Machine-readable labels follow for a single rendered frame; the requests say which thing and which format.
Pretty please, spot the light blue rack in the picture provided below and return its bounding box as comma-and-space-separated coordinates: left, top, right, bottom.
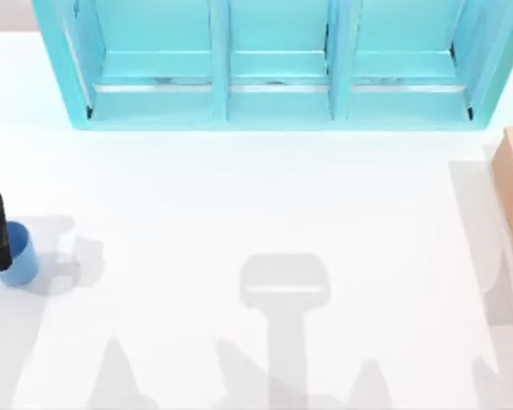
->
30, 0, 513, 132

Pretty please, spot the blue cup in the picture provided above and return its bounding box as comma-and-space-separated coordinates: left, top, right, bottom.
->
0, 221, 39, 287

